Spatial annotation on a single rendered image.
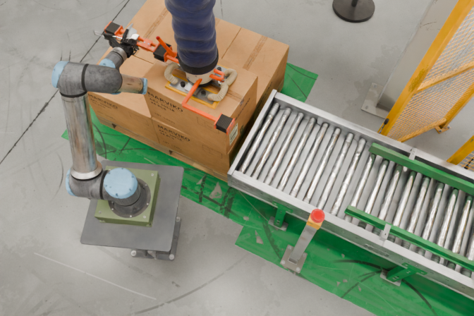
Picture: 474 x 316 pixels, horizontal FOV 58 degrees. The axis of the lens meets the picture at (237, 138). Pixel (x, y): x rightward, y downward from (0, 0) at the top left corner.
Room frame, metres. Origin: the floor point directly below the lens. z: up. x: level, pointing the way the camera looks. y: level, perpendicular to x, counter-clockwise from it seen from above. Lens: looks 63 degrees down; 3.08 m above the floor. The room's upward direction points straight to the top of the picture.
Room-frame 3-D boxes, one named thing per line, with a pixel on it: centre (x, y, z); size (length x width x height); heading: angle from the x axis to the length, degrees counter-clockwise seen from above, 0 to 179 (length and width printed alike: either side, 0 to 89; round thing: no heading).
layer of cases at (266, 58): (1.90, 0.36, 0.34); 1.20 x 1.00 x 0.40; 63
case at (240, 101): (1.49, 0.23, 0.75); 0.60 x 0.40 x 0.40; 60
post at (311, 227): (0.62, -0.39, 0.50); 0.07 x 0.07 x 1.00; 63
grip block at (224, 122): (1.11, 0.07, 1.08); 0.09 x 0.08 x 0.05; 152
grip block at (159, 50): (1.60, 0.43, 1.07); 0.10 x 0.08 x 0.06; 152
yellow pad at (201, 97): (1.40, 0.25, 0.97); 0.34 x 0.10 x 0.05; 62
